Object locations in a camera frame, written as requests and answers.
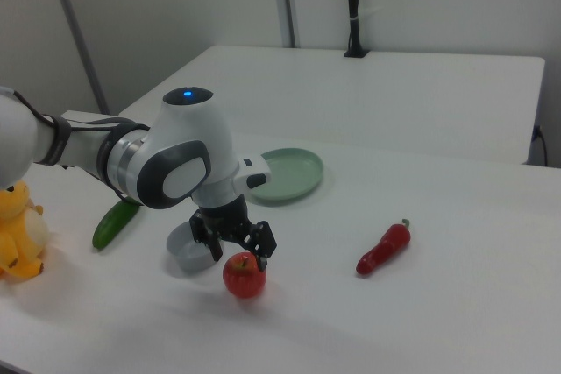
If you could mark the black pole stand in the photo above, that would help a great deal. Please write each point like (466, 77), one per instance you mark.
(352, 6)

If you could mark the green cucumber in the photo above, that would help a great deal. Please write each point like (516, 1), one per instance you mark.
(111, 227)

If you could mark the white side table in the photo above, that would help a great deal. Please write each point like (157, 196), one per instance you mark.
(350, 102)

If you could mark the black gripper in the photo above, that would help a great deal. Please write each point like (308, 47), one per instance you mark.
(225, 218)

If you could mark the orange plush toy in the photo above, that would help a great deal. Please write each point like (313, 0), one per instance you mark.
(19, 234)

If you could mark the pale green plate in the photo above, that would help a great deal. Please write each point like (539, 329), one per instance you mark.
(293, 177)

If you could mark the grey bowl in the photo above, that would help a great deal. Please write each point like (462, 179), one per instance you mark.
(193, 256)

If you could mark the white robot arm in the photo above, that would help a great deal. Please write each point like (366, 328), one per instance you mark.
(193, 137)

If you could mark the red apple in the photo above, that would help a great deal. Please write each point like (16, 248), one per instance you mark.
(244, 277)

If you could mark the plush toy paper tag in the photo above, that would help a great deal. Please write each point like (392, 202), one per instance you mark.
(37, 208)

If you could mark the red chili pepper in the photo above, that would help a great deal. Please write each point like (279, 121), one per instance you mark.
(383, 249)

